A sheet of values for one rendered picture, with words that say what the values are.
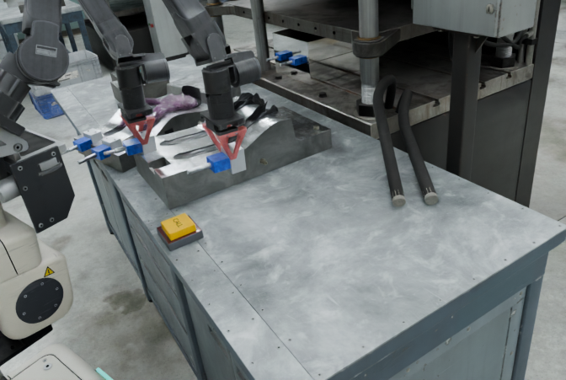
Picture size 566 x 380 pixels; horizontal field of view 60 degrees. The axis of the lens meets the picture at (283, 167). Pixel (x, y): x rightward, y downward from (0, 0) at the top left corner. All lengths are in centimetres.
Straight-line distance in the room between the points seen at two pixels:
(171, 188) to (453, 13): 90
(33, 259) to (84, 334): 108
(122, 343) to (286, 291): 127
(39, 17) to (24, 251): 49
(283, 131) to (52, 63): 63
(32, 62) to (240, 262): 53
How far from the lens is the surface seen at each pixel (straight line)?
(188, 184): 124
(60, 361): 176
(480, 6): 145
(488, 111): 206
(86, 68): 479
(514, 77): 214
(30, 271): 120
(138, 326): 217
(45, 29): 93
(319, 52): 201
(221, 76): 105
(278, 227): 111
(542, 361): 198
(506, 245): 108
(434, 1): 155
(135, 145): 135
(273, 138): 131
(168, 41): 568
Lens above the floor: 143
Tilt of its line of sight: 28 degrees down
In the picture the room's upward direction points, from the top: 7 degrees counter-clockwise
